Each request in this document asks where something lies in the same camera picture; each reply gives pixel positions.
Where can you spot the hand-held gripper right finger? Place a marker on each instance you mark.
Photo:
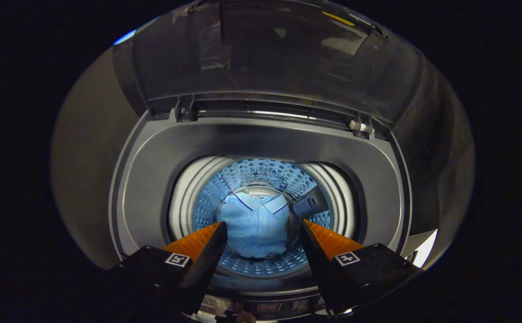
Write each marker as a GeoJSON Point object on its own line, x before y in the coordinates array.
{"type": "Point", "coordinates": [319, 262]}

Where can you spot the light blue polo shirt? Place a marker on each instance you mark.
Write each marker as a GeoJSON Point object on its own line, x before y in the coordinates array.
{"type": "Point", "coordinates": [254, 224]}

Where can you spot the grey washing machine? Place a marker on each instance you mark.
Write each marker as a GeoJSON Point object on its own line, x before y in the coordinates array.
{"type": "Point", "coordinates": [153, 179]}

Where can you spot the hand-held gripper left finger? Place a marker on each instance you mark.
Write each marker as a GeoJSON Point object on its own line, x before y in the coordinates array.
{"type": "Point", "coordinates": [205, 264]}

